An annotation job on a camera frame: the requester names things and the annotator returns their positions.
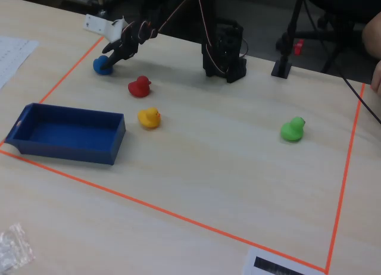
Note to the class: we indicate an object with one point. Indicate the orange tape border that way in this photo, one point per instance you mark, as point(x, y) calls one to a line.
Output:
point(178, 215)

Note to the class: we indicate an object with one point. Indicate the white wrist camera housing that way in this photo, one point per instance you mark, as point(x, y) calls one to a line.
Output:
point(111, 31)

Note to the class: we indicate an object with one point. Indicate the blue rubber duck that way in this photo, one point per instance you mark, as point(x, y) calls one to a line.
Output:
point(99, 67)

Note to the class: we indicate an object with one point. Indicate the person's bare hand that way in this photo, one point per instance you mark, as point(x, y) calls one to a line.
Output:
point(377, 78)

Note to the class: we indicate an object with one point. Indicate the clear plastic bag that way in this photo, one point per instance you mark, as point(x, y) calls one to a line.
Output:
point(15, 251)

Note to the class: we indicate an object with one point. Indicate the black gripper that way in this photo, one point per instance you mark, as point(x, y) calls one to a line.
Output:
point(124, 49)

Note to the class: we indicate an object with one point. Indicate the black stand base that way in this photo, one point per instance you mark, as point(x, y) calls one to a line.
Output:
point(281, 69)

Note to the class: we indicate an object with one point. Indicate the black office chair base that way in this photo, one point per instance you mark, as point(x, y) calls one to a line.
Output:
point(339, 31)

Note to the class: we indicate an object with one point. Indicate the blue plastic box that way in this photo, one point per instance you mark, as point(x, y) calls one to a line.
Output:
point(68, 133)

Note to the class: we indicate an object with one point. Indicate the white paper with black bar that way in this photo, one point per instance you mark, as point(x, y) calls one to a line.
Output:
point(253, 263)

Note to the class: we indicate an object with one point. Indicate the white printed paper sheet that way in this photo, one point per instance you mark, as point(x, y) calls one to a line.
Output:
point(12, 57)

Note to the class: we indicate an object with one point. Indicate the red rubber duck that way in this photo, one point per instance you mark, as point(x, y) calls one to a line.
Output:
point(139, 88)

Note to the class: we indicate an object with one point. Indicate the person's bare forearm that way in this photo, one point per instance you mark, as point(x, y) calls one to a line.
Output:
point(373, 37)

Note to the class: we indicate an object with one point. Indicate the red clamp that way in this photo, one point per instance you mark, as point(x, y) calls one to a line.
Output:
point(299, 47)

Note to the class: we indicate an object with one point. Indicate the yellow rubber duck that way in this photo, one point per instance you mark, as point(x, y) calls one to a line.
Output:
point(149, 118)

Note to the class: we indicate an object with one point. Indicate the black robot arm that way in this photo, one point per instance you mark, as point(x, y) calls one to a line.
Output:
point(221, 51)

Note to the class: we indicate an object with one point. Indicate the green rubber duck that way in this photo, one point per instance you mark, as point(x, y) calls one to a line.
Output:
point(292, 130)

